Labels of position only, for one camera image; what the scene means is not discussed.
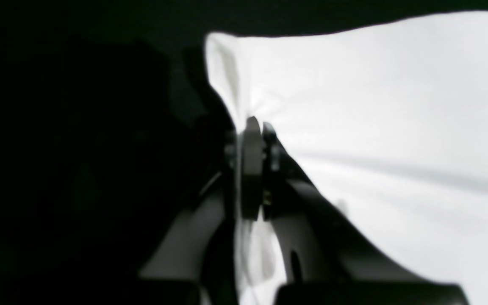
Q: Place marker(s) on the white t-shirt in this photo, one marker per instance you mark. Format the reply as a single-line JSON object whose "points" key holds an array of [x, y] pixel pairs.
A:
{"points": [[390, 123]]}

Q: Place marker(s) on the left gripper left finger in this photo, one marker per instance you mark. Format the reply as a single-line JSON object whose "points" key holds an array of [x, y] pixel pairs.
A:
{"points": [[194, 263]]}

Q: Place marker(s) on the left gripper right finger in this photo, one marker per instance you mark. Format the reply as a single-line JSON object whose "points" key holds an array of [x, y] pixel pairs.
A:
{"points": [[327, 260]]}

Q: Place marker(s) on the black table cloth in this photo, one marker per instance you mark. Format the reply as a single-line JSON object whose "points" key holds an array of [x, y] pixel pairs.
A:
{"points": [[109, 127]]}

